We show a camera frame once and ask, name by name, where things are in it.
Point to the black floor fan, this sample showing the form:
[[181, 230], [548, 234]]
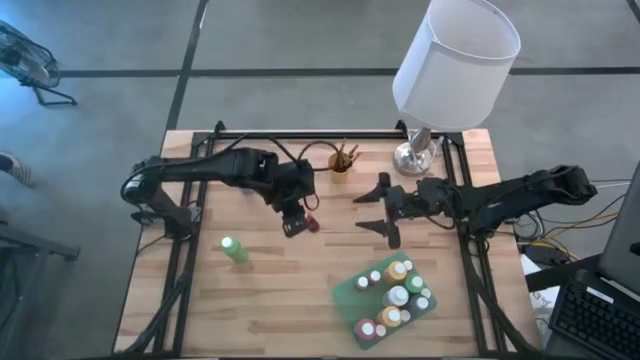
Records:
[[25, 60]]

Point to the large red paint bottle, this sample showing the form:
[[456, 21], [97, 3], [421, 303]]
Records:
[[366, 329]]

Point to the black computer keyboard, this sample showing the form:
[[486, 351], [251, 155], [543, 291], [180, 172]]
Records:
[[595, 315]]

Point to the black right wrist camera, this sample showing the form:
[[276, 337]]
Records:
[[407, 202]]

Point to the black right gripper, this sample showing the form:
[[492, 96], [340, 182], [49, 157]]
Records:
[[391, 210]]

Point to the grey side table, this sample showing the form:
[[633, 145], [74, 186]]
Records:
[[45, 248]]

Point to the large yellow paint bottle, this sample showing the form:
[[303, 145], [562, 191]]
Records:
[[396, 271], [390, 316]]

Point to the small maroon paint bottle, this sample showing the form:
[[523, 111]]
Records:
[[362, 283]]

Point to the black power adapter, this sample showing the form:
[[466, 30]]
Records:
[[547, 255]]

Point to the grey computer monitor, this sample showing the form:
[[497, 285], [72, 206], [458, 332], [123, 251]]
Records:
[[622, 235]]

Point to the white paper sheet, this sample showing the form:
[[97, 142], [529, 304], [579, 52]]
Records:
[[542, 300]]

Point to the teal translucent plastic bin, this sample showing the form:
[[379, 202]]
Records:
[[350, 305]]

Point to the dark office desk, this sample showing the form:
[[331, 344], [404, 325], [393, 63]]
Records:
[[560, 272]]

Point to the small red paint bottle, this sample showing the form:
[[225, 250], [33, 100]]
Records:
[[313, 223], [375, 276]]

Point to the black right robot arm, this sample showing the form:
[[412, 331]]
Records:
[[525, 192]]

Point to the large slate blue paint bottle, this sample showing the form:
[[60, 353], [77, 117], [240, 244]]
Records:
[[421, 303]]

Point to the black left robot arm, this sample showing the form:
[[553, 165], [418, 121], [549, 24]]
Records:
[[225, 167]]

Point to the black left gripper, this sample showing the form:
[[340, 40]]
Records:
[[294, 222]]

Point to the large green paint bottle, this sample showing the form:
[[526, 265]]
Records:
[[236, 251], [414, 283]]

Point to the large white paint bottle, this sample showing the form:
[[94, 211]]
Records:
[[397, 296]]

